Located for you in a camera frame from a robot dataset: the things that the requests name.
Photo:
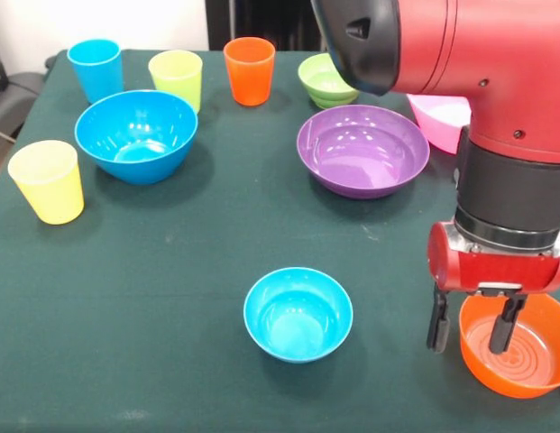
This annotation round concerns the dark green tablecloth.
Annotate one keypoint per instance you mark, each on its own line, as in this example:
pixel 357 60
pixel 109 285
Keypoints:
pixel 171 270

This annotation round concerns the blue plastic cup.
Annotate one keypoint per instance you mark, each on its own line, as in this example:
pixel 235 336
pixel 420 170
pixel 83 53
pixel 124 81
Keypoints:
pixel 99 72

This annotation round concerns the purple plastic bowl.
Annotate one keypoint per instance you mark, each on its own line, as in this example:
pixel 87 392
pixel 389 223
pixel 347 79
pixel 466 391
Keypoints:
pixel 360 153

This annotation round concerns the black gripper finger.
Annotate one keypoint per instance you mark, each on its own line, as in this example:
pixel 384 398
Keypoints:
pixel 439 325
pixel 505 327

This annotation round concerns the black chair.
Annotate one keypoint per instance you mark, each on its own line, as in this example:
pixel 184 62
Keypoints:
pixel 13 99

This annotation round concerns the small blue plastic bowl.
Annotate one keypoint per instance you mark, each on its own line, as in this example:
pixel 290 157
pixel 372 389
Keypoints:
pixel 297 320

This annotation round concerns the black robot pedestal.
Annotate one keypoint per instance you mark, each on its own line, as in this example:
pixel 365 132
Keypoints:
pixel 261 22

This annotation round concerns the lime green plastic cup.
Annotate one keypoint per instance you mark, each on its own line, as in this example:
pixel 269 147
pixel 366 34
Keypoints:
pixel 176 76

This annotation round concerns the orange plastic bowl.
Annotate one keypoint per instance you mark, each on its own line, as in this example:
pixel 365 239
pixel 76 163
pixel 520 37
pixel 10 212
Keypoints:
pixel 536 356

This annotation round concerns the orange plastic cup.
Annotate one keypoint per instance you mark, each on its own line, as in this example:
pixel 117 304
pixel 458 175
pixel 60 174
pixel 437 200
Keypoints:
pixel 249 76

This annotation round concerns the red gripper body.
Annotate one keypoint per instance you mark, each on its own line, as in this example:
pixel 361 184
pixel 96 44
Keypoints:
pixel 500 273

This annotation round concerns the large pink plastic bowl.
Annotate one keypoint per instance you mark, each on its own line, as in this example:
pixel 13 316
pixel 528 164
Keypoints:
pixel 442 122

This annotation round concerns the small green plastic bowl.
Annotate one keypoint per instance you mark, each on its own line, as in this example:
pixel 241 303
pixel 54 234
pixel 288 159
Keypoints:
pixel 322 83

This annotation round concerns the large blue plastic bowl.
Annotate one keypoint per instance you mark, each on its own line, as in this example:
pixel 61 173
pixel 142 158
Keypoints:
pixel 135 135

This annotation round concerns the yellow plastic cup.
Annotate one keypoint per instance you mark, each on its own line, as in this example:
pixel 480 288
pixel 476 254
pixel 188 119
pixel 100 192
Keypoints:
pixel 49 189

